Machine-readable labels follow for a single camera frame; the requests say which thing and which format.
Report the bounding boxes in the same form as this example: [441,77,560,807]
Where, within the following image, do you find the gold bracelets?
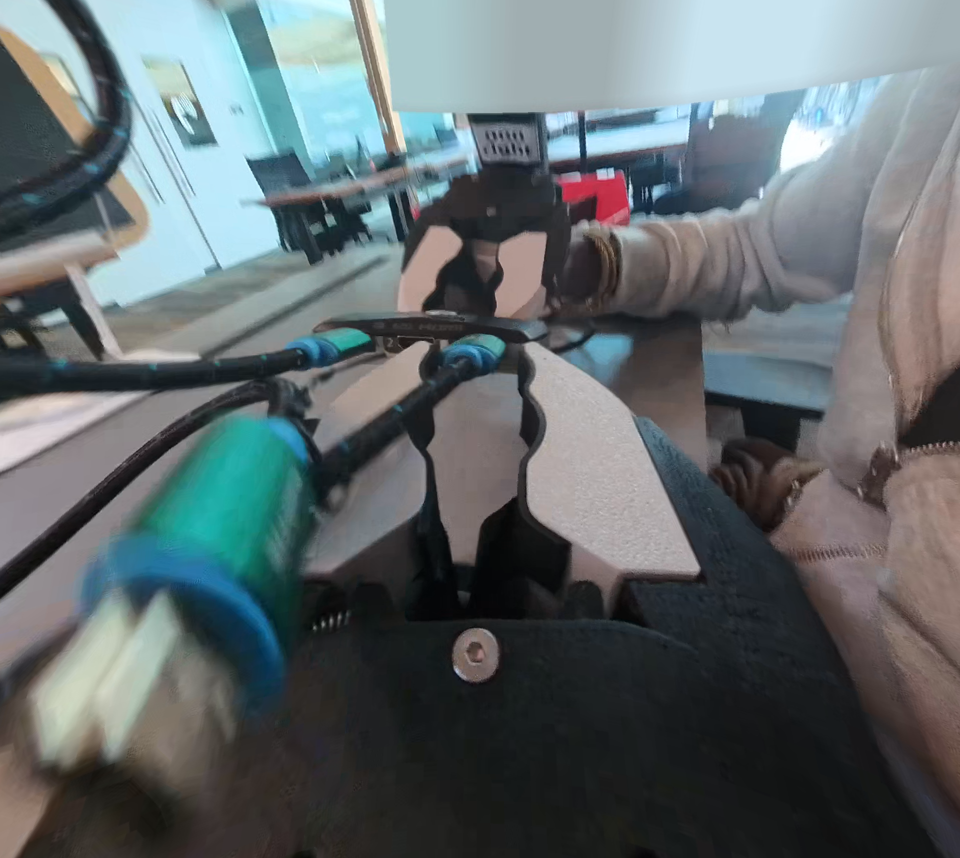
[583,228,624,313]

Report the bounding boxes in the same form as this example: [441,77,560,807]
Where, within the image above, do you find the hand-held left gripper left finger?
[303,346,457,585]

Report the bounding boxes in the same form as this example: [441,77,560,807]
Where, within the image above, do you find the long wooden table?
[241,156,470,259]

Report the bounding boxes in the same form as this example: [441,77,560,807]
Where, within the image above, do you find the person's beige sweatshirt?
[768,66,960,858]

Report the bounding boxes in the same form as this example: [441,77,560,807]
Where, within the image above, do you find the red plastic bin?
[558,169,631,229]

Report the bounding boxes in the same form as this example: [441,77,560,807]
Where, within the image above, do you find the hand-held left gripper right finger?
[516,344,702,611]

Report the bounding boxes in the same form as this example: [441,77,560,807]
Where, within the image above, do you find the row of black chairs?
[246,151,421,265]

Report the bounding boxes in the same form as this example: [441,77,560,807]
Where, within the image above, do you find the wooden door frame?
[322,0,410,155]

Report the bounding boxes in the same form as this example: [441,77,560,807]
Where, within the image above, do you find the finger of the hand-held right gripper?
[397,228,463,315]
[495,231,554,319]

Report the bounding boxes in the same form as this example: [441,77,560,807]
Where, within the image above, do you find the framed wall poster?
[142,57,219,150]

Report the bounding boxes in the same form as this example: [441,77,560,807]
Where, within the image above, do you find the person's left hand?
[711,438,826,533]

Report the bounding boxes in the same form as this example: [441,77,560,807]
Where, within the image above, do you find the wooden edged flip table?
[0,25,151,300]

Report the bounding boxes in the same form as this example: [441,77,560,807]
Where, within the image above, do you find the person's right forearm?
[600,171,890,320]

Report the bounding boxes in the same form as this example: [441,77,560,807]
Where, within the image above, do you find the black braided cable loop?
[0,0,135,236]

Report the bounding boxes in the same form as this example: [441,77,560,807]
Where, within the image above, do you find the person's right hand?
[558,235,603,310]

